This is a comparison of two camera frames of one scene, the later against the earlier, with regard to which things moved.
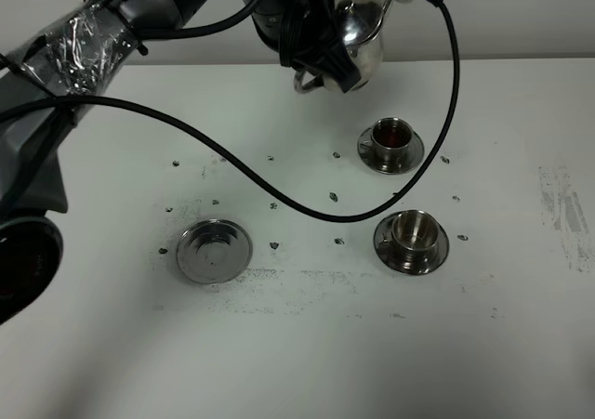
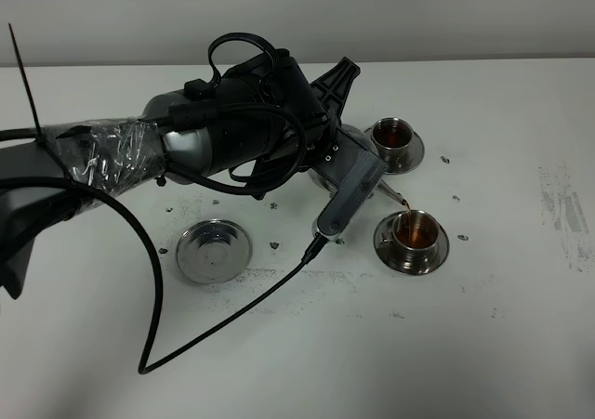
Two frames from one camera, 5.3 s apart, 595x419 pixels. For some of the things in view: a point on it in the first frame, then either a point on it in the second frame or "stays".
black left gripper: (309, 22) to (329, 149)
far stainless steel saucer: (369, 157) stays
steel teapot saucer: (214, 251) stays
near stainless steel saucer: (385, 252) stays
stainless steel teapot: (361, 8) to (367, 141)
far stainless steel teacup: (389, 141) stays
